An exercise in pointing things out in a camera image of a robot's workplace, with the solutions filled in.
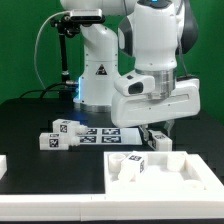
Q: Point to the silver depth camera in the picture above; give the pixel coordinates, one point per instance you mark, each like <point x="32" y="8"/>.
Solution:
<point x="86" y="14"/>

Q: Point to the white square tabletop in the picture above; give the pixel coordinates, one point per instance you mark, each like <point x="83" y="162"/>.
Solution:
<point x="165" y="172"/>

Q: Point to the white U-shaped obstacle fence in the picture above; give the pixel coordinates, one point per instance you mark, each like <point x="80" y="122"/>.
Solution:
<point x="90" y="207"/>

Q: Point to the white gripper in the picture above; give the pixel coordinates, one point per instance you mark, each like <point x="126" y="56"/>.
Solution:
<point x="136" y="102"/>

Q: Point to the black camera stand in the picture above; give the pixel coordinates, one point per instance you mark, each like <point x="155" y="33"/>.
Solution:
<point x="66" y="28"/>

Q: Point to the white sheet with tags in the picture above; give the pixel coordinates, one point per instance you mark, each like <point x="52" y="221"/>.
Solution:
<point x="111" y="136"/>

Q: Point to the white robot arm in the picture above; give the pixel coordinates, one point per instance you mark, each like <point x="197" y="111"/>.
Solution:
<point x="157" y="33"/>

